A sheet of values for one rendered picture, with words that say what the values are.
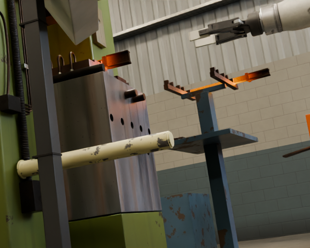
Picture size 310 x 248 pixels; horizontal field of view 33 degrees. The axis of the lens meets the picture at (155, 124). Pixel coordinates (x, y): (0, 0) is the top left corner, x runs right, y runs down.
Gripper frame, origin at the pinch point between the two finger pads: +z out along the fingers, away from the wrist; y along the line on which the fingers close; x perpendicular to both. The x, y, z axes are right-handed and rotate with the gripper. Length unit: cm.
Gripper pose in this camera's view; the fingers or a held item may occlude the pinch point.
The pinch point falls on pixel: (200, 38)
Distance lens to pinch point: 174.7
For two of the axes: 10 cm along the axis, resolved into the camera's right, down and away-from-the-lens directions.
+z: -9.3, 2.0, 3.0
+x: -1.4, -9.7, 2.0
